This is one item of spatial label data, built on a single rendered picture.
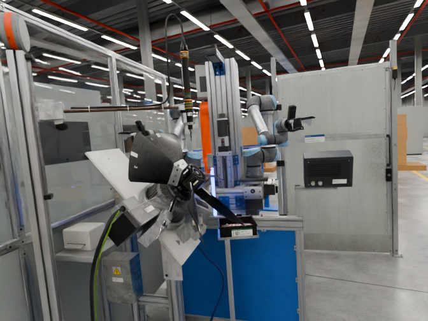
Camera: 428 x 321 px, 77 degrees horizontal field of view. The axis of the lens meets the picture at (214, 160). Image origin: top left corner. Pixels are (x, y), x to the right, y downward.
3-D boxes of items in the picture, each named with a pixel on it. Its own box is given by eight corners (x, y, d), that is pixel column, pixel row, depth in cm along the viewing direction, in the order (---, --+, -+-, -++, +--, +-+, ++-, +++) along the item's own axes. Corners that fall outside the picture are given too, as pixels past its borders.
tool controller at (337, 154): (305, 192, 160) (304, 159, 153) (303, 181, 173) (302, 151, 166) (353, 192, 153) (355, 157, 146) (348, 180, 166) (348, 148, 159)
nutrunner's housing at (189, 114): (187, 129, 138) (179, 36, 134) (186, 129, 142) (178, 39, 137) (195, 128, 139) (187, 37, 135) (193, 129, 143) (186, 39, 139)
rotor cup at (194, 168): (184, 203, 128) (203, 185, 124) (164, 181, 129) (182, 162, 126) (194, 196, 142) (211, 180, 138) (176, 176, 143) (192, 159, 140)
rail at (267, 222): (167, 227, 189) (166, 216, 188) (170, 225, 192) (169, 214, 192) (303, 230, 165) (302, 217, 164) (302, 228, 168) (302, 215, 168)
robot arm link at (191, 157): (195, 168, 220) (193, 151, 219) (183, 168, 229) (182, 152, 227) (204, 166, 230) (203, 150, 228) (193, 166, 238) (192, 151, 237)
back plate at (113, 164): (168, 282, 108) (170, 280, 107) (61, 156, 114) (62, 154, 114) (206, 233, 159) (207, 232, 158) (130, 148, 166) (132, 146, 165)
